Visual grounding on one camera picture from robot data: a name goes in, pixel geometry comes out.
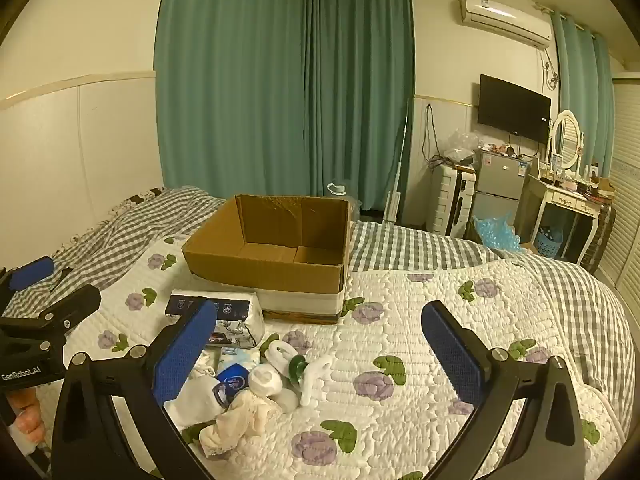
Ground light blue patterned pack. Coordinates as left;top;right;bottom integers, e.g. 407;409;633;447
197;346;262;378

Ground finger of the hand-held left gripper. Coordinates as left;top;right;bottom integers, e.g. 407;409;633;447
30;284;102;335
0;256;55;295

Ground low cardboard tray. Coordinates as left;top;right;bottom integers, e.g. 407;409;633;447
465;217;541;257

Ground black wall television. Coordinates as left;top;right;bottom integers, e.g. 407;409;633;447
476;74;552;145

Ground cardboard box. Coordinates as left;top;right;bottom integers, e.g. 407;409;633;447
181;194;351;325

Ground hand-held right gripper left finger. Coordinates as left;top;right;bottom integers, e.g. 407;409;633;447
51;299;218;480

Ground green curtain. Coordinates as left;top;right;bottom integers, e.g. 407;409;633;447
152;0;315;202
304;0;417;212
550;10;615;166

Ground white suitcase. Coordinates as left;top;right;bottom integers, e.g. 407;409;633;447
431;162;477;237

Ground black hanging cables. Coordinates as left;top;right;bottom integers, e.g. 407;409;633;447
419;102;452;163

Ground grey checked blanket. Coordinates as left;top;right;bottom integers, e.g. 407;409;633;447
0;186;635;433

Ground white tissue pack navy label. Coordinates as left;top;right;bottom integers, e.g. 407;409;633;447
167;289;266;341

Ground white oval mirror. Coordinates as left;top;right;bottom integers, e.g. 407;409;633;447
550;109;586;178

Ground brown patterned pillow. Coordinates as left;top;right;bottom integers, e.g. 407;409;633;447
107;186;168;211

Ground white green-trimmed sock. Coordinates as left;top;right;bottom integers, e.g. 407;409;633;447
265;339;308;378

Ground white air conditioner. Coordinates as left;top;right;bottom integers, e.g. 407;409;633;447
457;0;553;51

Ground blue plastic bag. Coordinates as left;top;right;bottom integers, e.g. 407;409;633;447
472;212;521;252

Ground person's left hand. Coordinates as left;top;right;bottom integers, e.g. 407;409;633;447
9;389;47;445

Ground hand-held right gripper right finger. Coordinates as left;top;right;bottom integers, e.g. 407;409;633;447
421;301;587;480

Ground navy blue packet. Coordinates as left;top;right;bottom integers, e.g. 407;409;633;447
212;363;250;407

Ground white upright pole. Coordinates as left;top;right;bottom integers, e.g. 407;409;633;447
382;100;412;225

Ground blue plastic basket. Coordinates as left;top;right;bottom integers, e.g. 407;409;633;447
535;225;565;257

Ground grey small fridge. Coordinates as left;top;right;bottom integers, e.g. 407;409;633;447
472;147;538;226

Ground clear plastic bag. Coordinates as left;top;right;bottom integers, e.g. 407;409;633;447
442;129;481;163

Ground white floral quilt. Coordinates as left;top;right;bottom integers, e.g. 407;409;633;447
47;234;628;480

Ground white dressing table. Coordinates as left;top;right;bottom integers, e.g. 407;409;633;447
517;162;617;268

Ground louvred wardrobe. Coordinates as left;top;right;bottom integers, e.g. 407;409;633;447
595;72;640;311

